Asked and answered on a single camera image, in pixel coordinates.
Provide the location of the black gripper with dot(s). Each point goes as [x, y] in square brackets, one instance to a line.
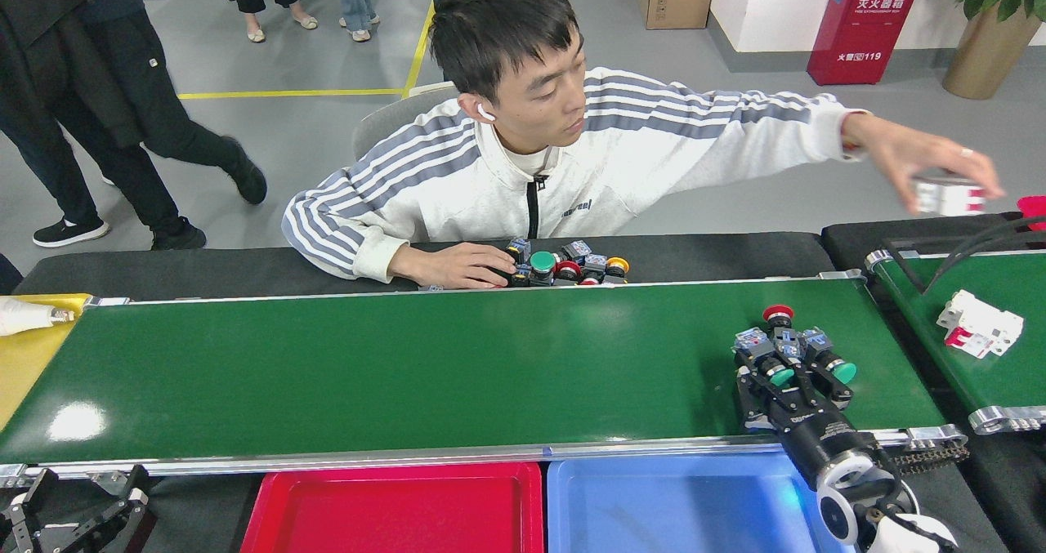
[817, 439]

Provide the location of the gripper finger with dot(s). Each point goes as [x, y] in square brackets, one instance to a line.
[127, 524]
[24, 524]

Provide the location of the red push button switch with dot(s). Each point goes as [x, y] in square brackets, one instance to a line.
[778, 314]
[568, 270]

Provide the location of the white circuit breaker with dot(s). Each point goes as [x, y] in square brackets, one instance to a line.
[981, 320]
[948, 198]

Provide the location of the yellow plastic tray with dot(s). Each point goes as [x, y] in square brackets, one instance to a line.
[24, 365]

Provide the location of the blue plastic tray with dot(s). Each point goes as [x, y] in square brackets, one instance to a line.
[670, 512]

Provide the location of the short green conveyor belt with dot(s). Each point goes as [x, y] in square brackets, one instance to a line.
[993, 381]

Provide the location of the red plastic tray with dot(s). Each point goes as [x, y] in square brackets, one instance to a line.
[392, 512]

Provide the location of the long green conveyor belt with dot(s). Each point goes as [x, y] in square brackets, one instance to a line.
[409, 365]

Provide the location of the person's left hand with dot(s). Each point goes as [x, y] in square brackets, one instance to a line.
[923, 157]

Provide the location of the person's right hand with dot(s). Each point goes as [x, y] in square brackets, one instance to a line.
[466, 265]

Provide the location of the white light bulb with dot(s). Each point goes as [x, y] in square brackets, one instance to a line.
[24, 316]

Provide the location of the red bin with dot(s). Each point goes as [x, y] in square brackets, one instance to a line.
[1034, 210]

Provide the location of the red fire extinguisher box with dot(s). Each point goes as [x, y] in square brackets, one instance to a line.
[866, 26]

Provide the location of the brass plant pot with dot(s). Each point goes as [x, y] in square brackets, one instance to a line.
[985, 59]

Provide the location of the white earbud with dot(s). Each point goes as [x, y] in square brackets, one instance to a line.
[486, 113]

